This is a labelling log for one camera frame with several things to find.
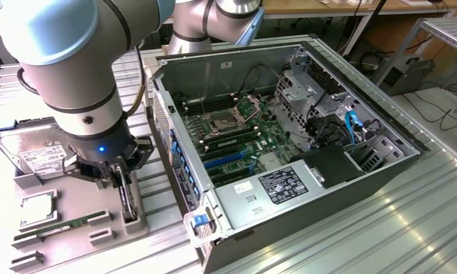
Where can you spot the grey power supply unit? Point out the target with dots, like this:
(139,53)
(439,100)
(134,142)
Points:
(267,194)

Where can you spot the installed black RAM stick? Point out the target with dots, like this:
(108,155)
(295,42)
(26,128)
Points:
(231,138)

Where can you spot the metal frame side table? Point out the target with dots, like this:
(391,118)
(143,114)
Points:
(442,31)

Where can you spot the wooden desk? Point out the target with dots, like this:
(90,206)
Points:
(366,7)

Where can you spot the grey parts rack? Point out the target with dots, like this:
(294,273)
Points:
(84,205)

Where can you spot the green motherboard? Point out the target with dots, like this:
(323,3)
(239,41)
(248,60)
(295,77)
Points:
(251,142)

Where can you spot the metal socket cover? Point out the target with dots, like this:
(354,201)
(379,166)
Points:
(248,108)

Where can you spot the blue case latch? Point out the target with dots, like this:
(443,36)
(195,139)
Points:
(199,221)

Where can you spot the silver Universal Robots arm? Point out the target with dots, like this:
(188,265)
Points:
(68,71)

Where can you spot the silver hard disk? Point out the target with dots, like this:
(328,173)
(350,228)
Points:
(27,148)

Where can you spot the CPU socket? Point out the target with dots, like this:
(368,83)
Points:
(224,124)

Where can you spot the green RAM stick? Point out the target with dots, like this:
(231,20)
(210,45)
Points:
(60,225)

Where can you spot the dark grey floor box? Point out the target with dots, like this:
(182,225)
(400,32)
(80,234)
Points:
(408,75)

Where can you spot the blue expansion slot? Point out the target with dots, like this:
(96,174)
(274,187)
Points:
(224,160)

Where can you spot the silver CPU chip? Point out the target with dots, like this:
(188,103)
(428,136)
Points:
(38,209)

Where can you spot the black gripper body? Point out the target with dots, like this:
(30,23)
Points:
(103,145)

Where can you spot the metal disk bay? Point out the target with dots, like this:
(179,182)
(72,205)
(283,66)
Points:
(295,97)

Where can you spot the black open PC case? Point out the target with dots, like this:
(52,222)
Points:
(290,217)

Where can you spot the thin metal locking lever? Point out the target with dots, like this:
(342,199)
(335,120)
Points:
(204,107)

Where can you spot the black plastic fan shroud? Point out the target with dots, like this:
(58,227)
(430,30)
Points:
(334,167)

